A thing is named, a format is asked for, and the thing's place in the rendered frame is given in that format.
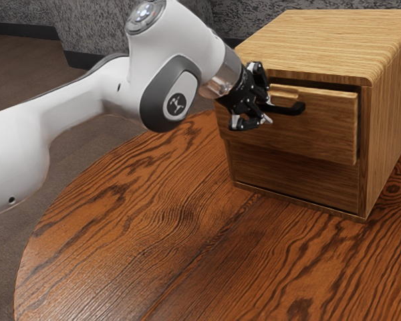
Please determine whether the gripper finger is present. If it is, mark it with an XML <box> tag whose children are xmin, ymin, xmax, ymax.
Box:
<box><xmin>227</xmin><ymin>112</ymin><xmax>274</xmax><ymax>132</ymax></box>
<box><xmin>247</xmin><ymin>61</ymin><xmax>272</xmax><ymax>104</ymax></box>

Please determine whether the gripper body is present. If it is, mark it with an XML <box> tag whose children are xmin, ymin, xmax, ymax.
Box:
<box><xmin>216</xmin><ymin>65</ymin><xmax>257</xmax><ymax>116</ymax></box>

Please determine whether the wooden drawer with black handle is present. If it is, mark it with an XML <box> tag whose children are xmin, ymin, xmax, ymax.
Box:
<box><xmin>215</xmin><ymin>78</ymin><xmax>361</xmax><ymax>167</ymax></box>

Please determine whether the small wooden drawer cabinet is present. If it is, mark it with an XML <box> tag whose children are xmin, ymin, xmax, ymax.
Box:
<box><xmin>213</xmin><ymin>9</ymin><xmax>401</xmax><ymax>224</ymax></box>

